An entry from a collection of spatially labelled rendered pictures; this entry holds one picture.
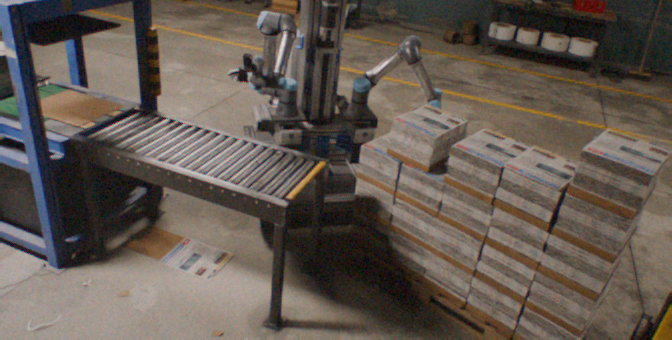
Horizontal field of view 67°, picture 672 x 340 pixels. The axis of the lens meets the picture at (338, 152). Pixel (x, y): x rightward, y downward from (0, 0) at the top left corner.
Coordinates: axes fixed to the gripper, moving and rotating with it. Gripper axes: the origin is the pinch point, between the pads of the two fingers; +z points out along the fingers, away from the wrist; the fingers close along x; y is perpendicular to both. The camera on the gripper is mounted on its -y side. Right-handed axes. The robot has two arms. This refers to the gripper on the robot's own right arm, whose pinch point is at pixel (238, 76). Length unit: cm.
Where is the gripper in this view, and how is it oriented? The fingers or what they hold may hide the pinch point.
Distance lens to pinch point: 280.3
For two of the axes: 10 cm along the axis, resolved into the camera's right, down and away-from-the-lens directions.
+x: -9.6, -2.7, 0.6
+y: -2.1, 8.5, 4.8
